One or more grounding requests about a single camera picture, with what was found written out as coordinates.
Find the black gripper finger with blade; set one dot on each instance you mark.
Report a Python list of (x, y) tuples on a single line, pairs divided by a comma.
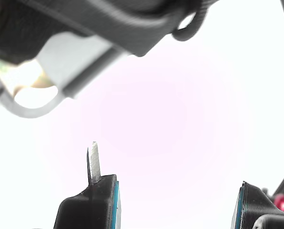
[(84, 210)]

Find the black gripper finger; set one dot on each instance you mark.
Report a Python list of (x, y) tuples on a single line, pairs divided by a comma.
[(249, 207)]

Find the wide black textured gripper finger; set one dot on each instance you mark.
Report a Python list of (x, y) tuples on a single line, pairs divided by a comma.
[(96, 19)]

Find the white adhesive tape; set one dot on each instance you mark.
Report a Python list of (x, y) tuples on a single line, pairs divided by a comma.
[(20, 76)]

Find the red knob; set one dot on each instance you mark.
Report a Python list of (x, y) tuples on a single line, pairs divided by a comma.
[(280, 202)]

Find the grey fixture plate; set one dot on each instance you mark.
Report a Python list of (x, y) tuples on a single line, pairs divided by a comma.
[(68, 59)]

